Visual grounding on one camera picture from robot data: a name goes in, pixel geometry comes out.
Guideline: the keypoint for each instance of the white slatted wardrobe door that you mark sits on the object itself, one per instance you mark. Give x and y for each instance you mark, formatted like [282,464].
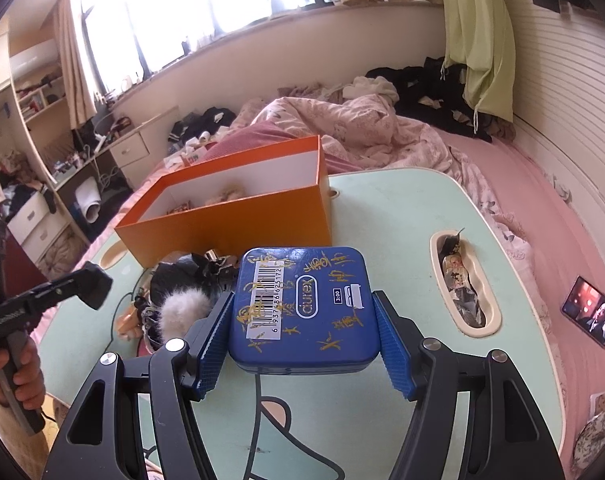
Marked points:
[567,85]

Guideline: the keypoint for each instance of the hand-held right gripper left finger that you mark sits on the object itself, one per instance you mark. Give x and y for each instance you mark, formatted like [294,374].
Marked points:
[215,345]

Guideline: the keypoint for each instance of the floral cushion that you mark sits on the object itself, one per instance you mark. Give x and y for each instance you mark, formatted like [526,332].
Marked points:
[596,432]

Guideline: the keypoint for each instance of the white rolled sheet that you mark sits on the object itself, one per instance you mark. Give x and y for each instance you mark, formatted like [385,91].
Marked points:
[90,205]

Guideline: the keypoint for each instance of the dark pink blanket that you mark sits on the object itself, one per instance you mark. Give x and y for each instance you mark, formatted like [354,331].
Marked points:
[262,140]

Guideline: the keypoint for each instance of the blue metal tin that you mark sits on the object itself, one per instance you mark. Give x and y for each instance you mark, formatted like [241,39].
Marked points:
[307,320]

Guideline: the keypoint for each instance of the small black clothes pile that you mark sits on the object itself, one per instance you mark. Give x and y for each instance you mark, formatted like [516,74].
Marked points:
[207,117]

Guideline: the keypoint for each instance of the dark red door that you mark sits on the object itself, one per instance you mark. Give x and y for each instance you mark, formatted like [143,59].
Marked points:
[17,255]

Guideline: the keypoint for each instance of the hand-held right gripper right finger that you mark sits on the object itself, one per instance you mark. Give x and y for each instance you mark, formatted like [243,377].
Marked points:
[392,345]

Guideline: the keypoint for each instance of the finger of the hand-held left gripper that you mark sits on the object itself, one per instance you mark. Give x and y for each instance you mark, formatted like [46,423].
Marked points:
[90,282]

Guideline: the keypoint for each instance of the pink bed sheet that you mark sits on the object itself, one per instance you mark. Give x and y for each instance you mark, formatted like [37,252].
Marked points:
[542,185]

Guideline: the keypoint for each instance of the green cartoon desktop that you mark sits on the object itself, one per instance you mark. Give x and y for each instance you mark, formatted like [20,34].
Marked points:
[382,210]

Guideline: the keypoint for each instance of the silver metal trinket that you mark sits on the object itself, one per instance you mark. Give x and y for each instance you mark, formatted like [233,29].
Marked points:
[217,259]

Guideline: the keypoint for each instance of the window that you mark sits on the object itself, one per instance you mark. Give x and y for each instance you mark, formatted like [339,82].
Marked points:
[207,0]

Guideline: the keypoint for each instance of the white crumpled garment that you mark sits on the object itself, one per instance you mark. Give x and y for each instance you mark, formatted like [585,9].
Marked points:
[375,89]

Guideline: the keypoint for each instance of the tall white bookshelf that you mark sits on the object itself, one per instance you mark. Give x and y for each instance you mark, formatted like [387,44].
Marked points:
[37,102]

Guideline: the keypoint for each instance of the smartphone with lit screen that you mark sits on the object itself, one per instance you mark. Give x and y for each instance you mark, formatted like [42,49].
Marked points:
[589,310]

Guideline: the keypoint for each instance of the white desk with drawer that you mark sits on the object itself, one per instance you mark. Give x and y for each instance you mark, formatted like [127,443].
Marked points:
[132,147]

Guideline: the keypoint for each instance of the orange cardboard box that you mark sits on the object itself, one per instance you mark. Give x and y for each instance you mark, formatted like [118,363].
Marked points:
[232,230]

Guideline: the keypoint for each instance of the beige fluffy item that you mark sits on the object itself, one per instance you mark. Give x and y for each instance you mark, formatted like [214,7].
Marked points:
[227,193]

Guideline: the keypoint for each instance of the white fur cuff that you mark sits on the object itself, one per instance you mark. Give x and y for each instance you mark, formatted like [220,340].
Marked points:
[185,310]

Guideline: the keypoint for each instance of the crumpled wrappers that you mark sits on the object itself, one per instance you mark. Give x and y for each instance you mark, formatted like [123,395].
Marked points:
[457,275]

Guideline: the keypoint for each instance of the light green hanging garment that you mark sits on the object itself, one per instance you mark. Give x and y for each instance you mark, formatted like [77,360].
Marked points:
[477,35]

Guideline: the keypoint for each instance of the large black clothes pile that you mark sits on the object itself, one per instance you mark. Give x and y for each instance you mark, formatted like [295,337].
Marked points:
[422,92]

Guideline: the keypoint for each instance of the person's left hand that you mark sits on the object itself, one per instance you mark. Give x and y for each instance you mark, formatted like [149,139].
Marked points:
[30,375]

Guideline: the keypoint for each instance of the flesh-coloured doll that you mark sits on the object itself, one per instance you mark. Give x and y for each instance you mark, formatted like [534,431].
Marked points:
[127,322]

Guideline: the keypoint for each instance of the white drawer cabinet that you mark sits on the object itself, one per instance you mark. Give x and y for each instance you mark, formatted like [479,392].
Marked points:
[30,215]

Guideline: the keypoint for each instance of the black lace garment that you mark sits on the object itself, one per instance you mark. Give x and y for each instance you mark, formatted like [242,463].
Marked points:
[175,272]

